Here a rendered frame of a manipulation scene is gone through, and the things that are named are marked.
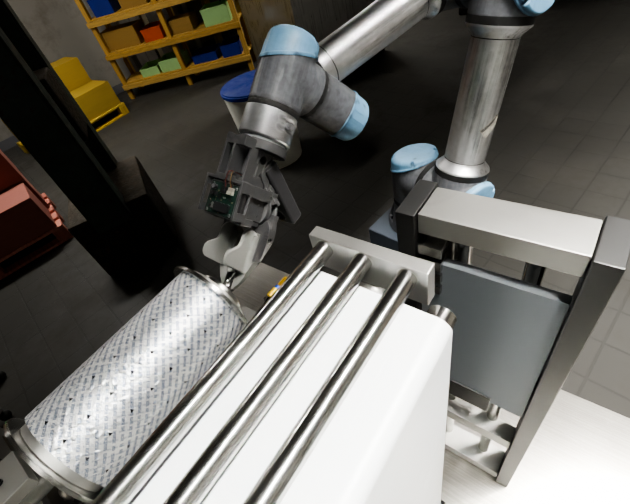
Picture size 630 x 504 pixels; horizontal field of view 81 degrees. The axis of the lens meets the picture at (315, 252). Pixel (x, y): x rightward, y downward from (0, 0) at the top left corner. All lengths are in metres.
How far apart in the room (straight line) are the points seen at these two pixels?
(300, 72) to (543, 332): 0.41
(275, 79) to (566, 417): 0.74
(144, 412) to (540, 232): 0.45
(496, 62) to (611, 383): 1.47
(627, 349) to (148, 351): 1.91
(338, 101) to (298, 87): 0.07
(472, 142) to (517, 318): 0.54
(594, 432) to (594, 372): 1.14
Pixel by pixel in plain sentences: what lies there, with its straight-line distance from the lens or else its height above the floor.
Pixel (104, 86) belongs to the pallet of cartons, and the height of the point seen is 0.41.
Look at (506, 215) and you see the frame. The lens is 0.33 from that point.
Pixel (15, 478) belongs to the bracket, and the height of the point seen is 1.29.
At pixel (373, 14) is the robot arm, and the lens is 0.78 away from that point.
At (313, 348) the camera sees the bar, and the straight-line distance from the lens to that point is 0.25.
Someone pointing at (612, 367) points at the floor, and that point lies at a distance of 2.02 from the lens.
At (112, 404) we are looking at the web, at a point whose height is 1.30.
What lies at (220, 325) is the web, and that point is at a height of 1.27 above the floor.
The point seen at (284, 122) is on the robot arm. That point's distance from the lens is 0.53.
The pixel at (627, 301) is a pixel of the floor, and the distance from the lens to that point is 2.25.
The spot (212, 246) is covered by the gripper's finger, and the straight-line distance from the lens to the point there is 0.55.
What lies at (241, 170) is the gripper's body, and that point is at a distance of 0.53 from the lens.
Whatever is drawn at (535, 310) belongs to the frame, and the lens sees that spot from 0.36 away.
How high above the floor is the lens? 1.65
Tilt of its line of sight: 44 degrees down
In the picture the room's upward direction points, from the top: 17 degrees counter-clockwise
